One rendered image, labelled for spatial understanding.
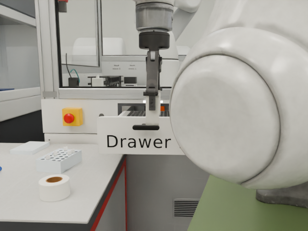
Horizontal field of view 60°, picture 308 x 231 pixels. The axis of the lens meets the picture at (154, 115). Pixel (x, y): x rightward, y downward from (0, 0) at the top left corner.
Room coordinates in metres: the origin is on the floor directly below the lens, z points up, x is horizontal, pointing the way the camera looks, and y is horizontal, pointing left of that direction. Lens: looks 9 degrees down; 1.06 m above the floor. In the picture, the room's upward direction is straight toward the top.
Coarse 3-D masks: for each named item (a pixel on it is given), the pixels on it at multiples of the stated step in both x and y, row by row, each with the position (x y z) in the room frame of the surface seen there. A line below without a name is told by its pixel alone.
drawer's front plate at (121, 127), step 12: (108, 120) 0.76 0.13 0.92; (120, 120) 0.76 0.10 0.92; (132, 120) 0.75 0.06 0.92; (144, 120) 0.75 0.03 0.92; (168, 120) 0.75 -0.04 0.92; (108, 132) 0.76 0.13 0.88; (120, 132) 0.76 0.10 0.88; (132, 132) 0.75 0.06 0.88; (144, 132) 0.75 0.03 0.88; (156, 132) 0.75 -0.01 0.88; (168, 132) 0.75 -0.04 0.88; (120, 144) 0.76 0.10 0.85; (132, 144) 0.75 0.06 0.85; (144, 144) 0.75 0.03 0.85; (156, 144) 0.75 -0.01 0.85; (168, 144) 0.75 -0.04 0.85
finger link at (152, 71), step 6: (156, 54) 0.60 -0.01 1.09; (150, 60) 0.60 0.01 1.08; (156, 60) 0.60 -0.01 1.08; (150, 66) 0.59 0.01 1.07; (156, 66) 0.59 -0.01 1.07; (150, 72) 0.59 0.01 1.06; (156, 72) 0.59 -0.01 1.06; (150, 78) 0.58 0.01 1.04; (156, 78) 0.58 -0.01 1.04; (150, 84) 0.57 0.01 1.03; (156, 84) 0.57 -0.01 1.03; (156, 90) 0.57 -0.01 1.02
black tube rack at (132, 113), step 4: (132, 112) 1.03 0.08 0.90; (136, 112) 1.03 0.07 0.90; (140, 112) 1.03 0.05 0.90; (144, 112) 1.03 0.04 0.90; (160, 112) 1.03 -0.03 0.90; (164, 112) 1.03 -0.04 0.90; (168, 112) 1.03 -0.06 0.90; (160, 116) 0.94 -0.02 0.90; (164, 116) 0.93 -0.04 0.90; (168, 116) 0.93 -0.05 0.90
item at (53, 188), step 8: (48, 176) 0.63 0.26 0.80; (56, 176) 0.63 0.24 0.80; (64, 176) 0.63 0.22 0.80; (40, 184) 0.58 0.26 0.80; (48, 184) 0.58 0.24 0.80; (56, 184) 0.58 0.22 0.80; (64, 184) 0.59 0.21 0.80; (40, 192) 0.58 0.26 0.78; (48, 192) 0.58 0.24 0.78; (56, 192) 0.58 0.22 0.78; (64, 192) 0.59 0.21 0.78; (48, 200) 0.58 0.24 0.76; (56, 200) 0.58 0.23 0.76
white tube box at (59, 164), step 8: (64, 152) 0.85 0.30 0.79; (80, 152) 0.86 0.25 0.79; (40, 160) 0.76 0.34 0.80; (48, 160) 0.76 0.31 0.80; (56, 160) 0.76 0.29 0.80; (64, 160) 0.77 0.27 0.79; (72, 160) 0.81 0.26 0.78; (80, 160) 0.86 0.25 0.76; (40, 168) 0.76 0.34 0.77; (48, 168) 0.76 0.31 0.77; (56, 168) 0.75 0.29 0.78; (64, 168) 0.76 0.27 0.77
